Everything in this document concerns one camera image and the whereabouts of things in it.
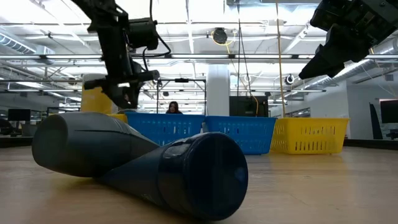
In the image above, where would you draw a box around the person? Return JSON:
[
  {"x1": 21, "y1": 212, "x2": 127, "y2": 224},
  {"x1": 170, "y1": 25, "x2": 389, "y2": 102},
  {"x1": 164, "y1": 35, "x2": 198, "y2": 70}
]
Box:
[{"x1": 165, "y1": 101, "x2": 183, "y2": 115}]

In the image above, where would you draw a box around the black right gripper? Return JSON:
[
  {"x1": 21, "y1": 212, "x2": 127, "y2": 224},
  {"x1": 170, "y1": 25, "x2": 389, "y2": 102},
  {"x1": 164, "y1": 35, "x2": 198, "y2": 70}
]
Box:
[{"x1": 298, "y1": 0, "x2": 398, "y2": 80}]

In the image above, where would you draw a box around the blue plastic basket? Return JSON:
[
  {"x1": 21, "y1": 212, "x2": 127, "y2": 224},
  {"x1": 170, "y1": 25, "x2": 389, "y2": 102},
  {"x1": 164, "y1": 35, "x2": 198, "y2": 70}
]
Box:
[
  {"x1": 124, "y1": 112, "x2": 206, "y2": 147},
  {"x1": 203, "y1": 116, "x2": 277, "y2": 156}
]

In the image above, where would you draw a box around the large grey plastic bottle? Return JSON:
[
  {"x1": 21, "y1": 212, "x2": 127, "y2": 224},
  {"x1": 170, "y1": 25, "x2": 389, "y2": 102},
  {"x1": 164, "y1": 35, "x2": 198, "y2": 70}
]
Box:
[{"x1": 31, "y1": 111, "x2": 160, "y2": 178}]

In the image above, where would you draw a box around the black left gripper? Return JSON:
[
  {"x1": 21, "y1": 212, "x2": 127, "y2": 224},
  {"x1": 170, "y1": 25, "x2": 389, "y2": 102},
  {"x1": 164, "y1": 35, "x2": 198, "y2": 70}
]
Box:
[{"x1": 83, "y1": 21, "x2": 160, "y2": 109}]

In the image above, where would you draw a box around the dark blue cylindrical bottle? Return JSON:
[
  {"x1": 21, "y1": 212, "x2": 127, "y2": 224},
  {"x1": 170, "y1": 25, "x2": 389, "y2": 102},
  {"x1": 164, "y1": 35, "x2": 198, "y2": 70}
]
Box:
[{"x1": 96, "y1": 131, "x2": 249, "y2": 222}]

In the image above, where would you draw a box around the yellow hanging cable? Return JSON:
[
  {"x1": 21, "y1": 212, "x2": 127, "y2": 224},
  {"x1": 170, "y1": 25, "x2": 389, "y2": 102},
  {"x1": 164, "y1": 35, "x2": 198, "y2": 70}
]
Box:
[{"x1": 275, "y1": 0, "x2": 286, "y2": 118}]

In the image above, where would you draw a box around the silver ventilation duct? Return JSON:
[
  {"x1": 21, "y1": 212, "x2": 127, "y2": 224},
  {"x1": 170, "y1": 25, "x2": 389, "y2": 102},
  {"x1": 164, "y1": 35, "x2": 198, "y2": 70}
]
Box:
[
  {"x1": 306, "y1": 39, "x2": 398, "y2": 91},
  {"x1": 0, "y1": 32, "x2": 55, "y2": 57}
]

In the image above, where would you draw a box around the black leaning panel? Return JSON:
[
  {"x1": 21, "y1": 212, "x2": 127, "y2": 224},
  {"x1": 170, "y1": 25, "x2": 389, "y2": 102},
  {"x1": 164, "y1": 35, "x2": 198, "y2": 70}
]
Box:
[{"x1": 369, "y1": 102, "x2": 384, "y2": 140}]

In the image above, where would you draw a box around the black monitor screen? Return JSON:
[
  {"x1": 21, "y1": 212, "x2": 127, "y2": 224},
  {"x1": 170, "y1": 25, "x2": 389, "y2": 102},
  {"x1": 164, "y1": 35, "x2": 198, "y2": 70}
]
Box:
[
  {"x1": 379, "y1": 98, "x2": 398, "y2": 124},
  {"x1": 7, "y1": 108, "x2": 31, "y2": 122}
]

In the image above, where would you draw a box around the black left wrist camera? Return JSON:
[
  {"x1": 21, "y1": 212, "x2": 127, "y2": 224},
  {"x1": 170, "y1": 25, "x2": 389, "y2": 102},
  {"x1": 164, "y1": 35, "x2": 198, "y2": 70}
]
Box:
[{"x1": 128, "y1": 17, "x2": 159, "y2": 51}]

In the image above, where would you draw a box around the black hanging cable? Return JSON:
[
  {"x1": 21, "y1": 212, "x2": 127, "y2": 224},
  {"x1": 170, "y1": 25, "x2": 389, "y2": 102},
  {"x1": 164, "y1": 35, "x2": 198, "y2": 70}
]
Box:
[{"x1": 237, "y1": 0, "x2": 253, "y2": 97}]

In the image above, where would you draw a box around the black office chair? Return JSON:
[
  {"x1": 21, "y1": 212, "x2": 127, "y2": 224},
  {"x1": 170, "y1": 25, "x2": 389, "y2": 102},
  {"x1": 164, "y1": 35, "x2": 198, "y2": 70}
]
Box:
[{"x1": 0, "y1": 118, "x2": 20, "y2": 138}]

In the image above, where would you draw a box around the yellow plastic basket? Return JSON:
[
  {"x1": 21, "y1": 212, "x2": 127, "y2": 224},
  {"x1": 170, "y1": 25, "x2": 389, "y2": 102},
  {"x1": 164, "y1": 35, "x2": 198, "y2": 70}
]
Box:
[
  {"x1": 270, "y1": 117, "x2": 350, "y2": 155},
  {"x1": 107, "y1": 113, "x2": 129, "y2": 124}
]

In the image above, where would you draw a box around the black cabinet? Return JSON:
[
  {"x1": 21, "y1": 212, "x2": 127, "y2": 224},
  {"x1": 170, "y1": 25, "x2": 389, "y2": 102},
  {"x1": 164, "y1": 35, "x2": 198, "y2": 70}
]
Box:
[{"x1": 229, "y1": 95, "x2": 269, "y2": 117}]

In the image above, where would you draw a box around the black camera cable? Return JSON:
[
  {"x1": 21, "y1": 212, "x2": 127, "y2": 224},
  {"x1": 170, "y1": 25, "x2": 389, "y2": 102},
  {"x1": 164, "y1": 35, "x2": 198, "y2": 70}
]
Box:
[{"x1": 141, "y1": 0, "x2": 172, "y2": 71}]

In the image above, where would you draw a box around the yellow bottle with white cap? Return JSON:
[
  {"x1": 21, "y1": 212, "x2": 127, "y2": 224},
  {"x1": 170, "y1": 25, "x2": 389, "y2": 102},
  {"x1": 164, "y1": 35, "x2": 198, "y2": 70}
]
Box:
[{"x1": 80, "y1": 73, "x2": 114, "y2": 114}]

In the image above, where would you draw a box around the white building column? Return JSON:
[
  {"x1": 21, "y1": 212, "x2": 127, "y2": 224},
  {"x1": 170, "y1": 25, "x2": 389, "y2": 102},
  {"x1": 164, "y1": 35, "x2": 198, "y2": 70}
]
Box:
[{"x1": 206, "y1": 64, "x2": 231, "y2": 116}]

